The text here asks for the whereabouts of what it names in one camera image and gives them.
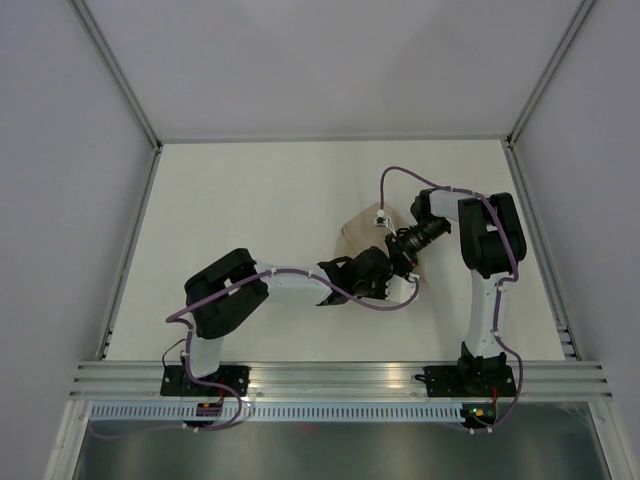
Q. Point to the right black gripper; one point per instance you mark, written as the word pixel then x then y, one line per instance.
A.
pixel 403 259

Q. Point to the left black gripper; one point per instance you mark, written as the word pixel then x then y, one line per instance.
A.
pixel 381 295

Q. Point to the beige cloth napkin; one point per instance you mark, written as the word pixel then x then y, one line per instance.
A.
pixel 359 234

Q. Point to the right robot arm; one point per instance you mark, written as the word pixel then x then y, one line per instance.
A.
pixel 492 245

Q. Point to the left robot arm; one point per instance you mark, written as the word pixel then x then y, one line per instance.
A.
pixel 244 284

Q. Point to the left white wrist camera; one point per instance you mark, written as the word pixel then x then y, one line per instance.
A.
pixel 400 290

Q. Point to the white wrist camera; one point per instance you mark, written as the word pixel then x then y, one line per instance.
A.
pixel 383 220
pixel 400 290

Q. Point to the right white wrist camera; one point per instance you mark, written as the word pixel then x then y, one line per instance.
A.
pixel 383 220

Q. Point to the white slotted cable duct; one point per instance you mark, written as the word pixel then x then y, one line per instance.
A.
pixel 280 411

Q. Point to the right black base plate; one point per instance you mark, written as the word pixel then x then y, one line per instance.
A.
pixel 447 381

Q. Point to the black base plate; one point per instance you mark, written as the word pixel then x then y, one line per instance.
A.
pixel 176 383
pixel 447 381

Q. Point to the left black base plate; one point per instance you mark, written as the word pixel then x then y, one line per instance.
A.
pixel 176 383

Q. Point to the aluminium mounting rail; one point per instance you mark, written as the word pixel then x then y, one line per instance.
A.
pixel 541 381

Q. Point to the right aluminium frame post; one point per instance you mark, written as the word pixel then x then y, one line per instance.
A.
pixel 576 24

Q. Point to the aluminium frame post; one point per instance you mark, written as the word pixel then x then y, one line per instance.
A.
pixel 576 24
pixel 99 42

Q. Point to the left aluminium frame post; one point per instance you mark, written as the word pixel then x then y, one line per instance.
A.
pixel 99 42

